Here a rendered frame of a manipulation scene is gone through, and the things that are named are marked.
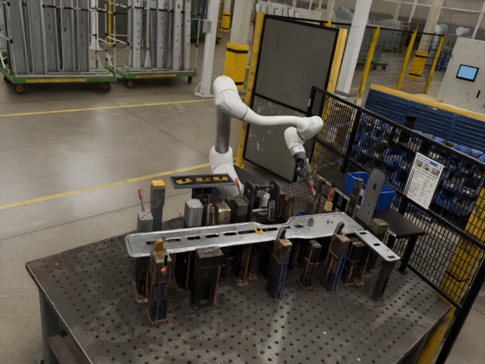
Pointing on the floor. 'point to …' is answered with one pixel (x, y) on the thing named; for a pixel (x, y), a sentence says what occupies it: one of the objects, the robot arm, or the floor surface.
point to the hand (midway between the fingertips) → (309, 181)
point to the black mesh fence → (418, 207)
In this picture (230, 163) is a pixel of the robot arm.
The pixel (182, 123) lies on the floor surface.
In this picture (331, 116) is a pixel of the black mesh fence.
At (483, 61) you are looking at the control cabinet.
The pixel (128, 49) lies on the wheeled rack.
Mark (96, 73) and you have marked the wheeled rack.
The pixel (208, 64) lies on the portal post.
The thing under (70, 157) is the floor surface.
